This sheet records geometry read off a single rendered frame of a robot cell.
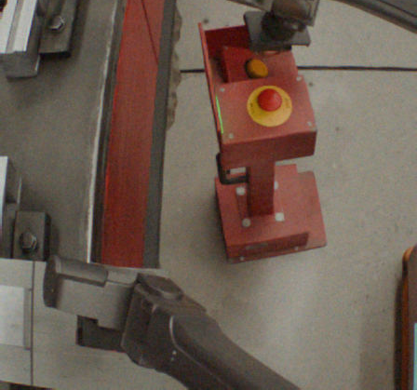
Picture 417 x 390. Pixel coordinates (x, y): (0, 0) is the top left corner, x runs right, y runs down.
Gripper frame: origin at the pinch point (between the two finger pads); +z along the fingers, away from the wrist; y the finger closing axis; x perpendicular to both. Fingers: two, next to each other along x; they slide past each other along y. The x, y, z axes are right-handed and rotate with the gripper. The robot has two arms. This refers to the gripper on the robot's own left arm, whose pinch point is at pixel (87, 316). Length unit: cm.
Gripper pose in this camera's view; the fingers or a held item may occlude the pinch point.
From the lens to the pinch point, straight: 104.9
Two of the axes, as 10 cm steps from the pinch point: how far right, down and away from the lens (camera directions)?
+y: -0.5, 9.4, -3.3
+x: 9.0, 1.8, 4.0
